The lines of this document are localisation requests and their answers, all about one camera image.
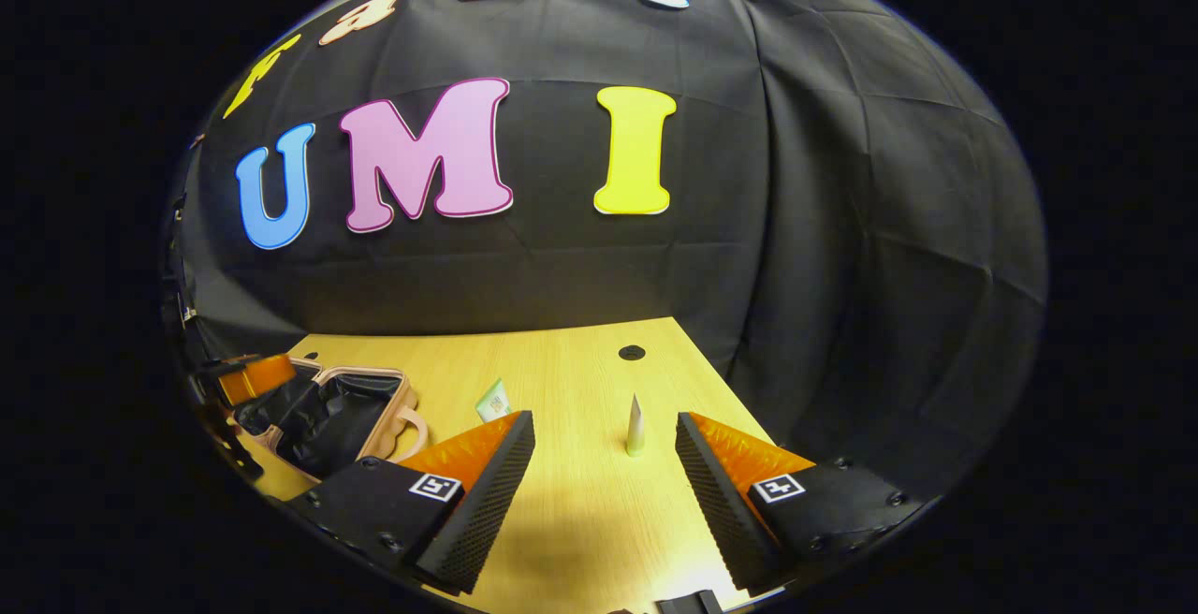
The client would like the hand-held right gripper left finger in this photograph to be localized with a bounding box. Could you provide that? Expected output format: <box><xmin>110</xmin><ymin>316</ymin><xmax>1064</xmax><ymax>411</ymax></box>
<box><xmin>285</xmin><ymin>410</ymin><xmax>536</xmax><ymax>596</ymax></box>

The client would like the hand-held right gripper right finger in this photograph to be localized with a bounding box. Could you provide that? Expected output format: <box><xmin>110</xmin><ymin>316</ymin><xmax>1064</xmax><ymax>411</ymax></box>
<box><xmin>676</xmin><ymin>412</ymin><xmax>937</xmax><ymax>593</ymax></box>

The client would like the pale pink suitcase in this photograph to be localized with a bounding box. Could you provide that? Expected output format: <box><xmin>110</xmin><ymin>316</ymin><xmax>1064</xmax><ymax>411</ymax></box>
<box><xmin>229</xmin><ymin>357</ymin><xmax>430</xmax><ymax>484</ymax></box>

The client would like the white green skin care tube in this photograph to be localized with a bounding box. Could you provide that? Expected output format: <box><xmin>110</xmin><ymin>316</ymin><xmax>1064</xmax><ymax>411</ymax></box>
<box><xmin>475</xmin><ymin>378</ymin><xmax>512</xmax><ymax>424</ymax></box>

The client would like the black backdrop cloth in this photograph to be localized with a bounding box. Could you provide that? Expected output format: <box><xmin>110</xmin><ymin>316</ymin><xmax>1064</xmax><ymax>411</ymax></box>
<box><xmin>164</xmin><ymin>0</ymin><xmax>1047</xmax><ymax>493</ymax></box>

